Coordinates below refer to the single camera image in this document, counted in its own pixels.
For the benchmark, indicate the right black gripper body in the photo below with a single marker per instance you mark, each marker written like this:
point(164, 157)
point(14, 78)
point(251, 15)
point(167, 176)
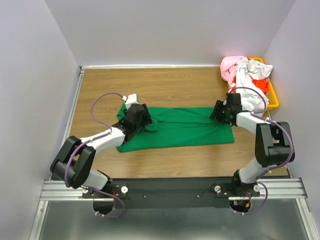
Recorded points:
point(227, 111)

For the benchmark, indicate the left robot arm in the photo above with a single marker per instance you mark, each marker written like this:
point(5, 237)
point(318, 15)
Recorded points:
point(73, 163)

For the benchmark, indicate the orange t-shirt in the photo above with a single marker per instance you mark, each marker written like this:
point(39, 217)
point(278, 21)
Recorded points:
point(262, 84)

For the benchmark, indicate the pink t-shirt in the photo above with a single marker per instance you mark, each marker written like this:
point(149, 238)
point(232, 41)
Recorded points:
point(228, 67)

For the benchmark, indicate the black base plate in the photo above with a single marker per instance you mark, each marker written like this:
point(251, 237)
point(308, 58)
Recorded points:
point(171, 193)

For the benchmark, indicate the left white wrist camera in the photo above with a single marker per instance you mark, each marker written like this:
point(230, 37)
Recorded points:
point(130, 99)

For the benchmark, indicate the green t-shirt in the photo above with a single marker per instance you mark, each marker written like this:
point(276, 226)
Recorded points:
point(179, 127)

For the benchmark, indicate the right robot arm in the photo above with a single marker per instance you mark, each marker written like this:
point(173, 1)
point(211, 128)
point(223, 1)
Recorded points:
point(273, 148)

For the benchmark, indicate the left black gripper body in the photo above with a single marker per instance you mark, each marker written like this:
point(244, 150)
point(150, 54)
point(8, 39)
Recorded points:
point(146, 119)

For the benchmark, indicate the yellow plastic bin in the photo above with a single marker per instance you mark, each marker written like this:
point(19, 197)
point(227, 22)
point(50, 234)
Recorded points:
point(273, 101)

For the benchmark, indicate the white t-shirt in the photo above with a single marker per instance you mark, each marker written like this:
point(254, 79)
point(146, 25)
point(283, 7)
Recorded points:
point(253, 99)

